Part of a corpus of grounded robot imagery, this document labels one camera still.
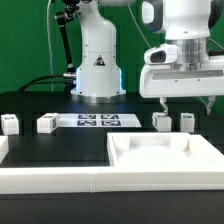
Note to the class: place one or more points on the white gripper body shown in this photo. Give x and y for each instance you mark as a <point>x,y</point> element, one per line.
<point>158,81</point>

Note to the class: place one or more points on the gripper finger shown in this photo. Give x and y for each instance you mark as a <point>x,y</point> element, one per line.
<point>163,105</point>
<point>211,101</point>

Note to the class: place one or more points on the white square tabletop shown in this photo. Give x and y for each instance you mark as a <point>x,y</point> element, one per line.
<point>147,149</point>

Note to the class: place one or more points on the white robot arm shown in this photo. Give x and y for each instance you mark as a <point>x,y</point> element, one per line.
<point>180,67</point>

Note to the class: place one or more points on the white sheet with fiducial tags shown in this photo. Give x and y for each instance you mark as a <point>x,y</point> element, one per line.
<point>98,120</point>

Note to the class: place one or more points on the white U-shaped obstacle fence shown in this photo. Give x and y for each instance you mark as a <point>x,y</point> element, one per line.
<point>108,178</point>

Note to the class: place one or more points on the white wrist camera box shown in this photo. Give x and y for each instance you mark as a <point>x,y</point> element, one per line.
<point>163,54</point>

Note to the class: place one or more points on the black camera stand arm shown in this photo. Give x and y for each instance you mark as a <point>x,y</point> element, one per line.
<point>62,18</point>

